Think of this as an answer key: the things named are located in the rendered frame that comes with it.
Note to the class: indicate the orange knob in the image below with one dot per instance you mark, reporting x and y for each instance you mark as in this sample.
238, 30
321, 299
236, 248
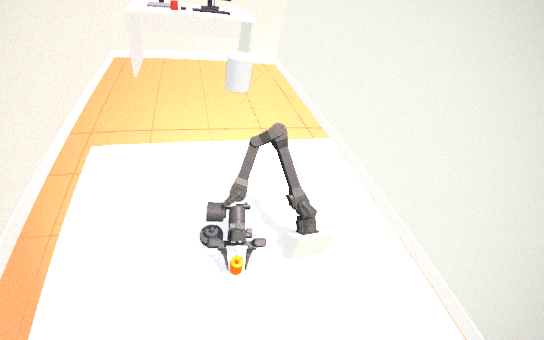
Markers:
236, 265

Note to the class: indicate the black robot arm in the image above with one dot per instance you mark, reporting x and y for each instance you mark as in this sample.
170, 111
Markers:
297, 198

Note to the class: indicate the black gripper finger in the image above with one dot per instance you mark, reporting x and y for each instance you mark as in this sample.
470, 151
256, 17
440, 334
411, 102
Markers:
248, 254
224, 255

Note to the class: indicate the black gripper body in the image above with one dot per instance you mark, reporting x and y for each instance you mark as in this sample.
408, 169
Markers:
254, 243

